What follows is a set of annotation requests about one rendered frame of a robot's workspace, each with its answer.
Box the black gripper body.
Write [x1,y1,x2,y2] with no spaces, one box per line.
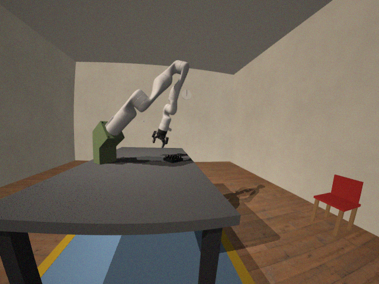
[156,129,167,140]

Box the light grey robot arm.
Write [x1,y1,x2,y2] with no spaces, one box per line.
[105,60,190,135]

